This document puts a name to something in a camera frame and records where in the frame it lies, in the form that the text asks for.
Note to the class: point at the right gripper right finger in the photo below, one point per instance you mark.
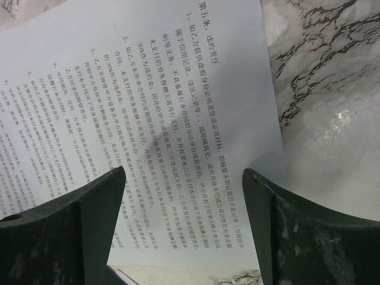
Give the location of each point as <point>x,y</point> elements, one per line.
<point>298,241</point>

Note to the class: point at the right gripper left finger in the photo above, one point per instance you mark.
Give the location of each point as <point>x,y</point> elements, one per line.
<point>66,240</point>

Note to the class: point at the printed paper sheet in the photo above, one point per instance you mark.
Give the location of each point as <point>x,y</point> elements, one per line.
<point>178,93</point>

